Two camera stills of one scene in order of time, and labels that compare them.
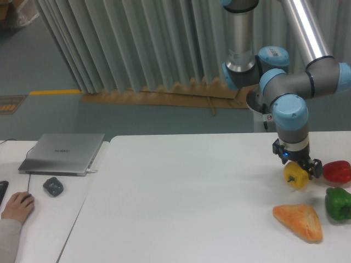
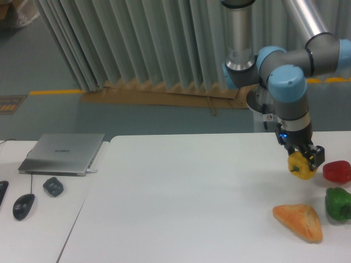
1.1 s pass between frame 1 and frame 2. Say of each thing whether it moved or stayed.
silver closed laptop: stayed
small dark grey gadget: stayed
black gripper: moved
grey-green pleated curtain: stayed
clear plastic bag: stayed
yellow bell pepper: moved
